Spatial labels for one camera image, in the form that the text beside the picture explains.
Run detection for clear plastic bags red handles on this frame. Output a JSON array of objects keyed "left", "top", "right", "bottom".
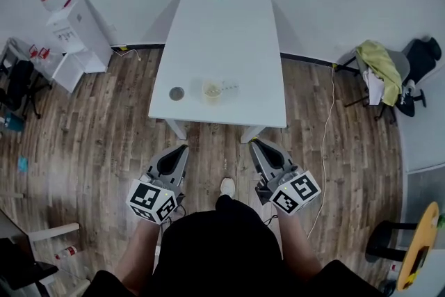
[{"left": 6, "top": 37, "right": 65, "bottom": 81}]

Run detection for white table leg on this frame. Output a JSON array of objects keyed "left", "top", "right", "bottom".
[
  {"left": 165, "top": 119, "right": 189, "bottom": 141},
  {"left": 240, "top": 125, "right": 266, "bottom": 145}
]

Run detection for plastic bottle with red label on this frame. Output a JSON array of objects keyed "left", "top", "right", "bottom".
[{"left": 53, "top": 245, "right": 79, "bottom": 262}]

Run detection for yellow-green cloth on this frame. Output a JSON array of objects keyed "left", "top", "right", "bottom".
[{"left": 355, "top": 39, "right": 404, "bottom": 107}]

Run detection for striped clear straw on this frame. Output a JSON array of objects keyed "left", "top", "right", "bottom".
[{"left": 207, "top": 83, "right": 241, "bottom": 95}]

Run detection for round grey cup lid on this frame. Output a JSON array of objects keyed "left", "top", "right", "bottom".
[{"left": 168, "top": 86, "right": 186, "bottom": 102}]

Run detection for white water dispenser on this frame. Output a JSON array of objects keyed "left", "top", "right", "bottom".
[{"left": 44, "top": 0, "right": 114, "bottom": 94}]

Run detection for white wooden beam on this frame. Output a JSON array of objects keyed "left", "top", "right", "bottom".
[{"left": 28, "top": 221, "right": 81, "bottom": 243}]

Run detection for short white cable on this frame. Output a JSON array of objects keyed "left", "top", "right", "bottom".
[{"left": 119, "top": 47, "right": 143, "bottom": 63}]

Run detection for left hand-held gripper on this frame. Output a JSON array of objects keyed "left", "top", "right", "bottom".
[{"left": 126, "top": 144, "right": 191, "bottom": 224}]

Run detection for person's right forearm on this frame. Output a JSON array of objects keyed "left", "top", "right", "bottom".
[{"left": 277, "top": 214, "right": 324, "bottom": 284}]

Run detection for person's black clothing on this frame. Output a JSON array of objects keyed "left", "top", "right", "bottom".
[{"left": 81, "top": 194, "right": 385, "bottom": 297}]

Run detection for long white cable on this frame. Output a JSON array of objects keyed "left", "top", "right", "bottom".
[{"left": 307, "top": 65, "right": 337, "bottom": 240}]

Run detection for teal box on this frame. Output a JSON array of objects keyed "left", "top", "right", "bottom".
[{"left": 2, "top": 111, "right": 26, "bottom": 133}]

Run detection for round yellow table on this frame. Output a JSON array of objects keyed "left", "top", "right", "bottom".
[{"left": 395, "top": 201, "right": 442, "bottom": 292}]

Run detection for grey and black office chair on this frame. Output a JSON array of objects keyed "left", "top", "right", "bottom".
[{"left": 334, "top": 35, "right": 443, "bottom": 125}]

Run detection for pale yellow cup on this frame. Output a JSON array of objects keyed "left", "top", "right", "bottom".
[{"left": 202, "top": 79, "right": 223, "bottom": 106}]

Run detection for person's left forearm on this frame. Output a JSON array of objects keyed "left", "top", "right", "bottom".
[{"left": 116, "top": 217, "right": 165, "bottom": 294}]

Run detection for person's white shoe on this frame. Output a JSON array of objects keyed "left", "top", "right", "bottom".
[{"left": 220, "top": 177, "right": 236, "bottom": 200}]

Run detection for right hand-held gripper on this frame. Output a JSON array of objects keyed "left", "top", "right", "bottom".
[{"left": 248, "top": 138, "right": 322, "bottom": 217}]

